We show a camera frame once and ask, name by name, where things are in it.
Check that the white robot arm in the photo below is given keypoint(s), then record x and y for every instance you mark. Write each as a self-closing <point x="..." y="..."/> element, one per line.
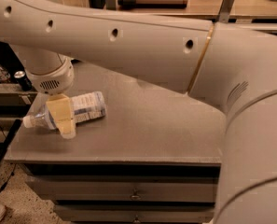
<point x="225" y="66"/>

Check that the blue label plastic bottle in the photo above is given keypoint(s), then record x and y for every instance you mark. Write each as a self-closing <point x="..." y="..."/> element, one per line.
<point x="86" y="107"/>

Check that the black stand leg left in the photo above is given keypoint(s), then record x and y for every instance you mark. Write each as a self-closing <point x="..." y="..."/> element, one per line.
<point x="2" y="150"/>

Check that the dark soda can on shelf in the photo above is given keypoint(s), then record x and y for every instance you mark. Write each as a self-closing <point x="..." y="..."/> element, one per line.
<point x="23" y="80"/>

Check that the metal rail bracket right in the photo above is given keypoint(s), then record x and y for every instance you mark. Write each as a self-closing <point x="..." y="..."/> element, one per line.
<point x="224" y="11"/>

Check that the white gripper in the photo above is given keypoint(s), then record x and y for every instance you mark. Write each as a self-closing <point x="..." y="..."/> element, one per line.
<point x="51" y="82"/>

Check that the small water bottle on shelf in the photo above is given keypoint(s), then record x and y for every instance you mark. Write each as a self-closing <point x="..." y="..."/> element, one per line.
<point x="5" y="76"/>

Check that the grey drawer cabinet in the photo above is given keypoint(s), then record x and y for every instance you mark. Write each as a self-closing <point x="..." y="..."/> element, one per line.
<point x="153" y="159"/>

